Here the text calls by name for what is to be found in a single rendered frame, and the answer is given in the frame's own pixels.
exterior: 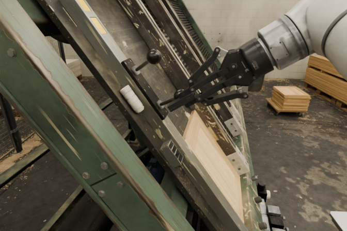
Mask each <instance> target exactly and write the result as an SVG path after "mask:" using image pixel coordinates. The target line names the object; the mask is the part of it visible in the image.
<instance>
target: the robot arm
mask: <svg viewBox="0 0 347 231"><path fill-rule="evenodd" d="M257 35H258V39H256V38H255V37H254V38H253V39H251V40H249V41H248V42H246V43H245V44H243V45H241V46H240V47H238V48H236V49H230V50H229V51H226V50H224V49H222V48H221V47H220V46H216V47H215V49H214V51H213V53H212V55H211V56H210V57H209V58H208V59H207V60H206V61H205V62H204V63H203V64H202V65H201V66H200V67H199V68H198V69H197V70H196V71H195V72H194V73H193V74H192V75H191V76H190V78H189V79H188V83H189V87H188V88H186V89H184V90H183V91H181V92H180V93H179V95H178V97H179V98H177V99H176V100H174V101H172V102H171V103H170V104H169V105H168V107H167V108H168V109H169V111H170V112H173V111H174V110H176V109H178V108H180V107H181V106H183V105H185V106H186V107H189V106H191V105H193V104H195V103H200V102H201V103H202V104H203V105H204V106H205V107H207V106H211V105H214V104H218V103H222V102H225V101H229V100H233V99H236V98H248V86H250V85H251V84H252V82H253V81H254V80H256V79H258V78H260V77H261V76H263V75H265V74H267V73H269V72H271V71H273V70H274V68H273V67H274V66H275V67H276V68H277V69H278V70H282V69H284V68H286V67H288V66H290V65H292V64H294V63H296V62H298V61H299V60H302V59H304V58H306V57H307V56H309V55H311V54H314V53H316V54H318V55H320V56H323V57H325V58H327V59H328V60H329V61H330V62H331V63H332V64H333V66H334V67H335V69H336V70H337V71H338V72H339V74H340V75H341V76H342V77H343V78H344V79H345V80H346V81H347V0H300V1H299V2H298V3H297V4H296V5H295V6H294V7H293V8H292V9H291V10H290V11H289V12H287V13H286V14H284V15H283V16H280V17H279V18H278V19H277V20H275V21H273V22H272V23H270V24H268V25H267V26H265V27H264V28H262V29H261V30H259V31H258V32H257ZM222 56H225V57H224V59H223V61H222V64H221V66H220V68H218V69H217V70H216V71H214V72H212V73H211V74H209V75H207V76H206V77H204V78H202V79H201V80H199V81H197V82H195V80H196V79H197V78H198V77H199V76H200V75H201V74H202V73H203V72H204V71H205V70H206V69H207V68H208V67H209V66H210V65H211V64H212V63H213V62H214V61H215V60H216V59H217V58H218V59H220V58H221V57H222ZM222 76H224V77H225V78H224V79H223V80H221V81H219V82H218V83H216V84H214V85H212V86H211V87H209V88H207V89H205V90H204V91H202V92H200V93H198V95H197V93H196V92H195V91H196V90H198V89H200V88H201V87H203V86H205V85H207V84H208V83H210V82H212V81H214V80H215V79H217V78H219V77H222ZM230 85H234V86H242V87H240V88H238V89H237V90H233V91H229V92H226V93H222V94H218V95H215V96H211V97H209V96H210V95H212V94H214V93H216V92H218V91H219V90H221V89H223V88H226V87H228V86H230Z"/></svg>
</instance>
